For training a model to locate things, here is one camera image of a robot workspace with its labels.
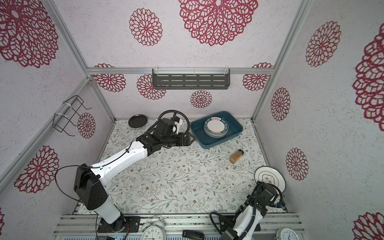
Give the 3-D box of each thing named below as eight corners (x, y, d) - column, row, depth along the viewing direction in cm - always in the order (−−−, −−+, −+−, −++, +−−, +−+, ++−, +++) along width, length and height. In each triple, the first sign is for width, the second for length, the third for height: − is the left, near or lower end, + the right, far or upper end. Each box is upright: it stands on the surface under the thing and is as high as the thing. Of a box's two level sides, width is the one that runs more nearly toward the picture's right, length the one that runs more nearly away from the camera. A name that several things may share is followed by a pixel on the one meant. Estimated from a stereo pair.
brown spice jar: (233, 165, 97) (234, 162, 94) (227, 160, 99) (228, 157, 96) (243, 154, 102) (244, 152, 99) (237, 150, 104) (238, 147, 101)
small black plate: (127, 127, 118) (126, 125, 116) (131, 116, 126) (130, 114, 124) (145, 127, 118) (144, 125, 116) (148, 116, 126) (147, 114, 124)
